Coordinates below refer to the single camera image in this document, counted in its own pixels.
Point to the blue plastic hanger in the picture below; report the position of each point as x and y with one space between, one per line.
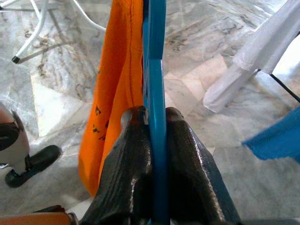
155 93

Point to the light blue folding table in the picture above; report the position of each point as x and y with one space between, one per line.
28 35

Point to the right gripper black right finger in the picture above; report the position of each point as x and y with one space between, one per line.
192 182

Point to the orange t-shirt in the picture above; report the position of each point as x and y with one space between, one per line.
117 70

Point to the white t-shirt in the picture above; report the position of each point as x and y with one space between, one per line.
257 51

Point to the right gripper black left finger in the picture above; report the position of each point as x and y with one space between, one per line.
126 175

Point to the blue t-shirt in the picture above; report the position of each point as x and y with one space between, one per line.
276 140

